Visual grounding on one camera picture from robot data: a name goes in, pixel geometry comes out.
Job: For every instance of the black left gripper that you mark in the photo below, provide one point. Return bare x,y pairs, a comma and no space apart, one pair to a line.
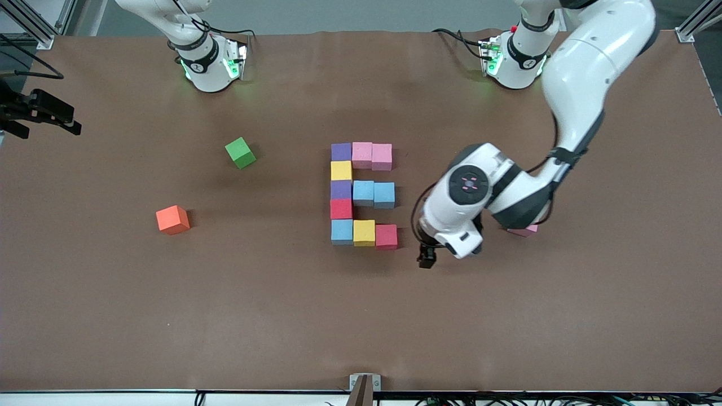
427,255

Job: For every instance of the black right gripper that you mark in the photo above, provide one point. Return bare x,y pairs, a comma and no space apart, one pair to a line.
35,107

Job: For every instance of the red foam cube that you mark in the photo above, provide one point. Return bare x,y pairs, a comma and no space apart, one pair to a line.
341,208
386,237

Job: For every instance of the yellow foam cube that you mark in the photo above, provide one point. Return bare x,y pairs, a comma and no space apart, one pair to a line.
340,171
364,232

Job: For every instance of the blue foam cube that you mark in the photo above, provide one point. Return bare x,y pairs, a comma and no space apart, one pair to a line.
342,231
384,195
364,193

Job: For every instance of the purple foam cube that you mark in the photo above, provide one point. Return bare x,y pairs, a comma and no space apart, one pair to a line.
341,151
340,190

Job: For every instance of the pink foam cube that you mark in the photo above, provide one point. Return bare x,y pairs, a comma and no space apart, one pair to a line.
524,231
362,155
382,157

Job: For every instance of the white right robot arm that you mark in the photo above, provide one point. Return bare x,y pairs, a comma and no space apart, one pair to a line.
206,73

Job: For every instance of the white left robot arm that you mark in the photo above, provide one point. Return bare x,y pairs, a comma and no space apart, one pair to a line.
586,67

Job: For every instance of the brown table mat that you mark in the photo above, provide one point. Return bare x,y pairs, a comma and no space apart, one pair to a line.
361,316

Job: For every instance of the orange foam cube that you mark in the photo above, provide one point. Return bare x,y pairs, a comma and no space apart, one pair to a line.
172,220

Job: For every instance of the green foam cube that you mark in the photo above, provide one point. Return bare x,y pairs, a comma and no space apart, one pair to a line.
240,153

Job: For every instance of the metal connector box green light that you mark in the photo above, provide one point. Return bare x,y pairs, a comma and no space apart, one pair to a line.
236,59
489,56

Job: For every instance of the aluminium frame profile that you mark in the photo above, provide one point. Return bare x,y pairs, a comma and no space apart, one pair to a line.
44,39
685,35

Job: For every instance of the grey metal camera bracket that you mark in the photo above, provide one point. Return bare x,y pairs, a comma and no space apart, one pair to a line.
364,389

